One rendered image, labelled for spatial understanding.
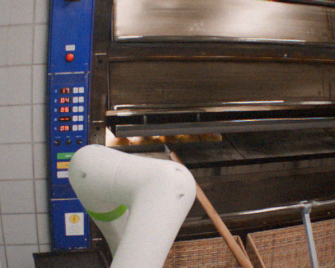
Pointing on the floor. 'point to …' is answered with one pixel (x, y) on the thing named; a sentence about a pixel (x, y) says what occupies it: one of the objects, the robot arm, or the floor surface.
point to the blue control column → (80, 20)
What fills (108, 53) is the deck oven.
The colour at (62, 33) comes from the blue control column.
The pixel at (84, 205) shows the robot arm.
